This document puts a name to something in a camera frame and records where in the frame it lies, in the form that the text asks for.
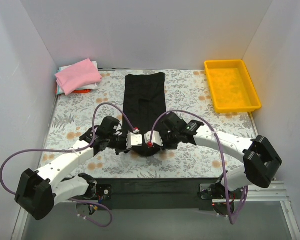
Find black t-shirt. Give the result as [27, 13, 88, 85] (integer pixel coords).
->
[122, 71, 168, 158]

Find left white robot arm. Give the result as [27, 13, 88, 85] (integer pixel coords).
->
[14, 116, 129, 220]

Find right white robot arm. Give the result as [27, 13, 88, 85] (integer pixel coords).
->
[160, 112, 283, 199]

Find floral patterned table mat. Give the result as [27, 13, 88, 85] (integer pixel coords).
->
[39, 69, 258, 178]

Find orange folded t-shirt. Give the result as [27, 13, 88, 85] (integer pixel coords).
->
[55, 88, 91, 95]

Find pink folded t-shirt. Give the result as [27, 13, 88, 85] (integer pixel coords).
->
[55, 58, 103, 96]

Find yellow plastic tray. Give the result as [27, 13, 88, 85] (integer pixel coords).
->
[204, 59, 262, 114]

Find teal folded t-shirt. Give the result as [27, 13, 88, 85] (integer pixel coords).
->
[55, 67, 63, 95]

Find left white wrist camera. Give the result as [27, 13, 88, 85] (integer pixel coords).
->
[126, 132, 143, 149]

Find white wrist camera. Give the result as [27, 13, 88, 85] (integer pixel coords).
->
[126, 132, 143, 149]
[143, 131, 164, 147]

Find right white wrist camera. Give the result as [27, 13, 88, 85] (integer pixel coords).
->
[143, 131, 164, 147]

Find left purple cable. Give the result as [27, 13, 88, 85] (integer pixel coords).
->
[0, 102, 141, 228]

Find purple cable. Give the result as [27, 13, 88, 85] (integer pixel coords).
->
[0, 102, 141, 228]
[147, 109, 249, 225]

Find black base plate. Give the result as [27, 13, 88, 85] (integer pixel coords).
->
[67, 177, 250, 211]

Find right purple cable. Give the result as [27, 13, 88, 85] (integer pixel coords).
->
[147, 109, 249, 225]

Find aluminium frame rail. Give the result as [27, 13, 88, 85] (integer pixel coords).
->
[21, 181, 290, 205]

